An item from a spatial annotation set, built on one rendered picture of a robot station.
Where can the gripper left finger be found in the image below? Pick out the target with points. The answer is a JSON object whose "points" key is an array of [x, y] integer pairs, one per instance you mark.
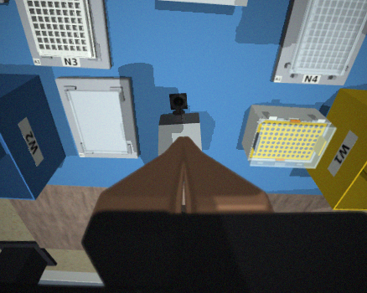
{"points": [[158, 185]]}

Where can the blue bench mat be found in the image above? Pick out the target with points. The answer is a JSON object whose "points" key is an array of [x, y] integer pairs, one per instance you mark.
{"points": [[222, 56]]}

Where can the blue open-top bin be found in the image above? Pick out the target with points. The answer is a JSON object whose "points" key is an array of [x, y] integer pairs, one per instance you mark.
{"points": [[29, 135]]}

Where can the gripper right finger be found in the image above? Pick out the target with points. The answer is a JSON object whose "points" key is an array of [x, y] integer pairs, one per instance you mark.
{"points": [[210, 187]]}

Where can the yellow open-top bin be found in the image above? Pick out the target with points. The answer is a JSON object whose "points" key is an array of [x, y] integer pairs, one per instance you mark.
{"points": [[346, 154]]}

